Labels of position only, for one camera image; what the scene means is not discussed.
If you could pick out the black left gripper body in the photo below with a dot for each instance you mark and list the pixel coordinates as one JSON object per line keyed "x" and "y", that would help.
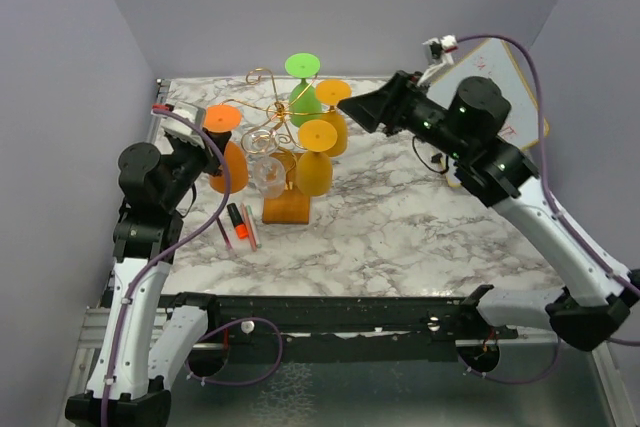
{"x": 188, "y": 161}

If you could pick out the gold wire glass rack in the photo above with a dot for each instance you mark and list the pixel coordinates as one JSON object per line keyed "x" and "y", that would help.
{"x": 277, "y": 114}

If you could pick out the clear wine glass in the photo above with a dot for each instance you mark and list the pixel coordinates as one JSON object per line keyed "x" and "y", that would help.
{"x": 267, "y": 172}

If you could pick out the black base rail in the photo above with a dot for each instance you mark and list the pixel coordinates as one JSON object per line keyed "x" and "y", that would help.
{"x": 308, "y": 329}

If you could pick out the green plastic wine glass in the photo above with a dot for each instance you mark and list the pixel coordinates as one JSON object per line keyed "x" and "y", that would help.
{"x": 303, "y": 104}

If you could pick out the wooden rack base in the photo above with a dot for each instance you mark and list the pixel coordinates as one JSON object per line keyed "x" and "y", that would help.
{"x": 292, "y": 206}

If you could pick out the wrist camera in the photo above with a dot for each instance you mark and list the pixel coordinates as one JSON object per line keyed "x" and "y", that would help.
{"x": 174, "y": 129}
{"x": 439, "y": 54}

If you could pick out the orange plastic wine glass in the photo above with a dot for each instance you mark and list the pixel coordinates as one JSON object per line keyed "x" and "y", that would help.
{"x": 222, "y": 119}

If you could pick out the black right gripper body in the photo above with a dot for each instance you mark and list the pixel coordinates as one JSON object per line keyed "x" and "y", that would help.
{"x": 416, "y": 113}

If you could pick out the orange highlighter marker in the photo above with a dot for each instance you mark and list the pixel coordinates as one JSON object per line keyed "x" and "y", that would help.
{"x": 237, "y": 221}

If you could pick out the yellow plastic wine glass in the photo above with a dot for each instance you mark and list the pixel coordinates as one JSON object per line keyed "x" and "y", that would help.
{"x": 330, "y": 92}

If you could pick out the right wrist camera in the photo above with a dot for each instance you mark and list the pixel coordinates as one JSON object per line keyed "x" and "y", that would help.
{"x": 439, "y": 54}

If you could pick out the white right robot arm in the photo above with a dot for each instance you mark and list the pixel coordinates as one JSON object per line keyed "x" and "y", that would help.
{"x": 598, "y": 293}

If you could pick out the green white pen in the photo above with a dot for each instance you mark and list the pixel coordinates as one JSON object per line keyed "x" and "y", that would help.
{"x": 250, "y": 222}

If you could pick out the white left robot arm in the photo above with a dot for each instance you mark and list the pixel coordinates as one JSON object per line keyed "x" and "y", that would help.
{"x": 132, "y": 379}

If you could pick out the pink pen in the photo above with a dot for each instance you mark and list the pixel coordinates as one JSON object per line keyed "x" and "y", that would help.
{"x": 224, "y": 235}

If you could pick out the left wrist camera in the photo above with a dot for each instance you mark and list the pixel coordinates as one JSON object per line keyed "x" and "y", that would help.
{"x": 174, "y": 129}

